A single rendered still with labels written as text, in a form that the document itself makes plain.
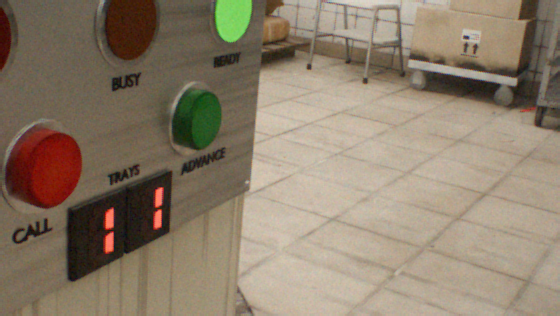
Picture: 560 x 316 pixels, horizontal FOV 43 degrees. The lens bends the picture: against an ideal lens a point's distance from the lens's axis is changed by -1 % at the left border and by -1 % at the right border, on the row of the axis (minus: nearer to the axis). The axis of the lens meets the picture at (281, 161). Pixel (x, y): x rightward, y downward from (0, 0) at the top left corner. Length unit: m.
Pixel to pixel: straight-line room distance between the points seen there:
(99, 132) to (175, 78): 0.05
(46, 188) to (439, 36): 3.89
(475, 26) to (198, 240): 3.67
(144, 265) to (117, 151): 0.11
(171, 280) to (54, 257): 0.15
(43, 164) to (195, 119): 0.10
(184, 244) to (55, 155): 0.18
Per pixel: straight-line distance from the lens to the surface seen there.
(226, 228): 0.49
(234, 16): 0.38
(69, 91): 0.30
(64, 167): 0.29
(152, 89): 0.34
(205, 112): 0.36
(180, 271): 0.45
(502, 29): 4.05
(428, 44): 4.15
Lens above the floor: 0.86
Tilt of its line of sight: 19 degrees down
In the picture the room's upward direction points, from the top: 6 degrees clockwise
